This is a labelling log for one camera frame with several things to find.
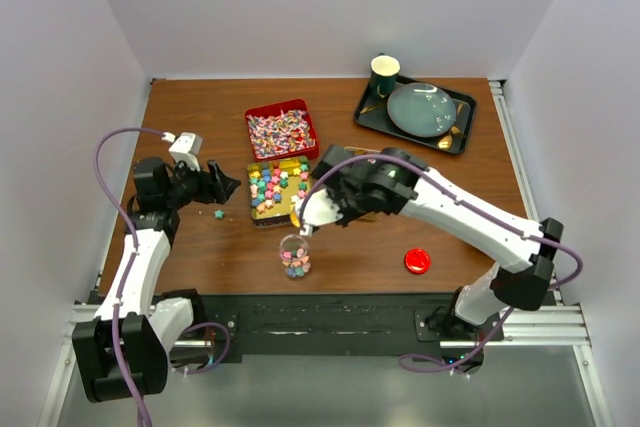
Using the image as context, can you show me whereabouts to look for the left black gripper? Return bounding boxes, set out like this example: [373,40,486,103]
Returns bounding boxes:
[164,158,240,210]

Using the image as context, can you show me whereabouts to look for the tin of star candies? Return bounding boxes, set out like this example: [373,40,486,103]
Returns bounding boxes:
[246,156,312,227]

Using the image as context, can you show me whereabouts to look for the yellow plastic scoop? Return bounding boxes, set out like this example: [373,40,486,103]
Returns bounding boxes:
[289,196,300,228]

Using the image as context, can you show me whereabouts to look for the red tin swirl lollipops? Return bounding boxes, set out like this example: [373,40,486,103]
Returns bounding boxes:
[245,99,319,161]

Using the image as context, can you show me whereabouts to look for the clear plastic jar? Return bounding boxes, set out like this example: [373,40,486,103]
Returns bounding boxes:
[279,235,311,280]

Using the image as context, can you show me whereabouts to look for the gold tin of lollipops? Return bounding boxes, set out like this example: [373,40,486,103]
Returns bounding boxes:
[345,146,380,223]

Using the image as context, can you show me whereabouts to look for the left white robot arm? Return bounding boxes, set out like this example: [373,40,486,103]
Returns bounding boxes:
[72,157,241,402]

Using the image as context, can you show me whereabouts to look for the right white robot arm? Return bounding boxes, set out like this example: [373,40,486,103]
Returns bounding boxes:
[294,144,564,340]

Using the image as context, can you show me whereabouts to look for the gold fork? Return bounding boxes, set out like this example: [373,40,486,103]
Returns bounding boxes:
[360,99,385,115]

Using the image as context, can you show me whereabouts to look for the red jar lid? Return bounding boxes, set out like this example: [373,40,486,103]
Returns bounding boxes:
[404,248,431,275]

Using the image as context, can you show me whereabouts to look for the gold spoon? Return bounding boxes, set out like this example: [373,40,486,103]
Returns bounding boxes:
[437,102,467,151]

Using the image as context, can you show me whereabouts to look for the dark teal plate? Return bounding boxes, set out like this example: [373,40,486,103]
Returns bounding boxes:
[387,82,457,138]

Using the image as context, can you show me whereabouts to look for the dark green paper cup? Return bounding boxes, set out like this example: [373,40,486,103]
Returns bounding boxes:
[369,54,400,99]

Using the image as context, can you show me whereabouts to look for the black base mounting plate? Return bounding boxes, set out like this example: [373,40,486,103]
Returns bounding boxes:
[170,293,500,367]

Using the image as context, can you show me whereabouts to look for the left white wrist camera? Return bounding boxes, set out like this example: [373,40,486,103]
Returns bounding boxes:
[168,132,202,171]

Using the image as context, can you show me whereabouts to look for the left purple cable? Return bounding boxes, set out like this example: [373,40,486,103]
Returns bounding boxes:
[94,126,176,427]

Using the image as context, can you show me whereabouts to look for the purple cable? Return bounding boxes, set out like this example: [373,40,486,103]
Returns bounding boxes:
[299,154,585,374]
[94,126,176,427]

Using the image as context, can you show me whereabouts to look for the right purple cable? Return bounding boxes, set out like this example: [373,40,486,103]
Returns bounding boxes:
[299,154,585,374]

